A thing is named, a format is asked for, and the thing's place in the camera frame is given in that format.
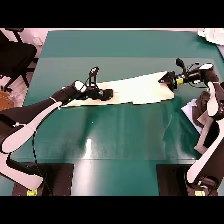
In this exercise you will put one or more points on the black office chair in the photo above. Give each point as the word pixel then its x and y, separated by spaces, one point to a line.
pixel 15 56

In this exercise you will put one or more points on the brown garment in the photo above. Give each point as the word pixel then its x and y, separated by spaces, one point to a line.
pixel 202 104

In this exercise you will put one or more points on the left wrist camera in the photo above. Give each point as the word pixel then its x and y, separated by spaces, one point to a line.
pixel 94 74

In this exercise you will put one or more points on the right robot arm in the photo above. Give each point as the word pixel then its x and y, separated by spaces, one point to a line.
pixel 208 163

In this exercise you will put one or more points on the white shirt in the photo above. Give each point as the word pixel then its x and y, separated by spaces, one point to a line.
pixel 140 88

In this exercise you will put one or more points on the beige garment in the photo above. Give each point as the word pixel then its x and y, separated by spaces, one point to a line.
pixel 204 135

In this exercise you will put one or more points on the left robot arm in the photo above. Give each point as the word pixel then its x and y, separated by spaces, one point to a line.
pixel 31 118

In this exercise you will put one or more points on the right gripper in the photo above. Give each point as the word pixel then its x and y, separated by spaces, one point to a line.
pixel 170 80

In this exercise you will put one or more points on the white garment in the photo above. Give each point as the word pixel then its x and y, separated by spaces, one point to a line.
pixel 211 35
pixel 188 111

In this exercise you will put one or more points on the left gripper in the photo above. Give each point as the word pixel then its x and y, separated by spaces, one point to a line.
pixel 100 94

